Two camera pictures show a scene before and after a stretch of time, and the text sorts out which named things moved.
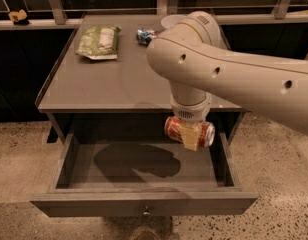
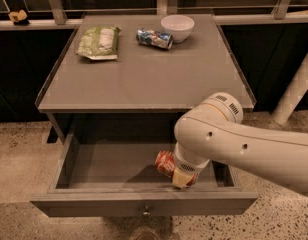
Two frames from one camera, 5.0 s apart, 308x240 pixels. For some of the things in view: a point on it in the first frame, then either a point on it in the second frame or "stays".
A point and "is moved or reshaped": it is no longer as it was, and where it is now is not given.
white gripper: (190, 112) to (191, 168)
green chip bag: (99, 43) stays
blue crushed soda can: (145, 35) stays
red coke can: (205, 133) is moved or reshaped
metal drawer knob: (146, 213) stays
